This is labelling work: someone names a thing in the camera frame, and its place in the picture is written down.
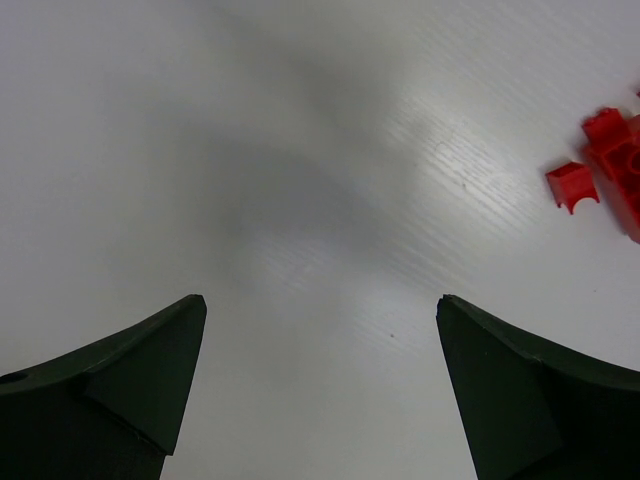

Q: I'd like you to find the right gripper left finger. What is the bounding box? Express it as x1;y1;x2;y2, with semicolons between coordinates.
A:
1;295;206;479

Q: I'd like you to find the small red lego brick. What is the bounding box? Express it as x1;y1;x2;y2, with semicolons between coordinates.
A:
545;161;600;215

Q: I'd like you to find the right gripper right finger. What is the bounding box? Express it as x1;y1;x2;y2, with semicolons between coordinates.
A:
436;295;639;479

